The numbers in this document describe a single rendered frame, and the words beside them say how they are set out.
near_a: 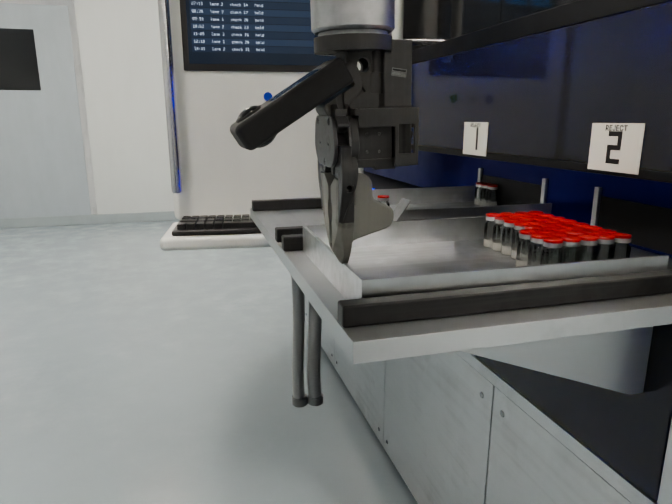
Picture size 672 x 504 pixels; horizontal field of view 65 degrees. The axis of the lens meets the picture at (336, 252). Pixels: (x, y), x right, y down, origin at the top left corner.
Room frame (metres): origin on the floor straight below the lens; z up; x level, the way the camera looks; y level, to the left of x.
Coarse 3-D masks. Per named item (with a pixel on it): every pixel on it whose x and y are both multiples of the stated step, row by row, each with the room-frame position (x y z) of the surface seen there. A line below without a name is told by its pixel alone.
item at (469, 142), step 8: (464, 128) 1.04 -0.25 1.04; (472, 128) 1.02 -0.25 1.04; (480, 128) 0.99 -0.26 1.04; (464, 136) 1.04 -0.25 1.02; (472, 136) 1.01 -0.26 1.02; (480, 136) 0.99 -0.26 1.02; (464, 144) 1.04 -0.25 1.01; (472, 144) 1.01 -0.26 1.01; (480, 144) 0.98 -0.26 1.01; (464, 152) 1.04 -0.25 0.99; (472, 152) 1.01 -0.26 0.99; (480, 152) 0.98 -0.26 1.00
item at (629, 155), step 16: (592, 128) 0.72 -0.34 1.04; (608, 128) 0.69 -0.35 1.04; (624, 128) 0.67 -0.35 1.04; (640, 128) 0.64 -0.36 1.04; (592, 144) 0.71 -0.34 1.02; (608, 144) 0.69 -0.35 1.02; (624, 144) 0.66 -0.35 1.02; (640, 144) 0.64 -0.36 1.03; (592, 160) 0.71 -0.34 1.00; (624, 160) 0.66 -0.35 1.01
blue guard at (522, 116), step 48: (480, 48) 1.01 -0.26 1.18; (528, 48) 0.87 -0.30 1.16; (576, 48) 0.77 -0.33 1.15; (624, 48) 0.68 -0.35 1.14; (432, 96) 1.19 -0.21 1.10; (480, 96) 1.00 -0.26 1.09; (528, 96) 0.86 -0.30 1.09; (576, 96) 0.76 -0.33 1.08; (624, 96) 0.67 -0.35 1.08; (432, 144) 1.18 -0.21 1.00; (528, 144) 0.85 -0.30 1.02; (576, 144) 0.75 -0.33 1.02
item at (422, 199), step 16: (384, 192) 1.09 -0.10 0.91; (400, 192) 1.10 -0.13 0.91; (416, 192) 1.11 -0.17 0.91; (432, 192) 1.12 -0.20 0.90; (448, 192) 1.13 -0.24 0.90; (464, 192) 1.14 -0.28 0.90; (416, 208) 1.05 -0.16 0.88; (432, 208) 1.05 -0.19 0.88; (448, 208) 0.85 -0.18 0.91; (464, 208) 0.86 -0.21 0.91; (480, 208) 0.87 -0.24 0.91; (496, 208) 0.87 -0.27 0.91; (512, 208) 0.88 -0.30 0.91; (528, 208) 0.89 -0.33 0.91; (544, 208) 0.90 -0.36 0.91
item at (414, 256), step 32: (416, 224) 0.74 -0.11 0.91; (448, 224) 0.76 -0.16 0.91; (480, 224) 0.77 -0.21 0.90; (320, 256) 0.60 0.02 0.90; (352, 256) 0.67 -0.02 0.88; (384, 256) 0.67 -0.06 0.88; (416, 256) 0.67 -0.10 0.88; (448, 256) 0.67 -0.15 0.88; (480, 256) 0.67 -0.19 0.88; (352, 288) 0.48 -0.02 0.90; (384, 288) 0.46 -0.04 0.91; (416, 288) 0.47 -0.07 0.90; (448, 288) 0.47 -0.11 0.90
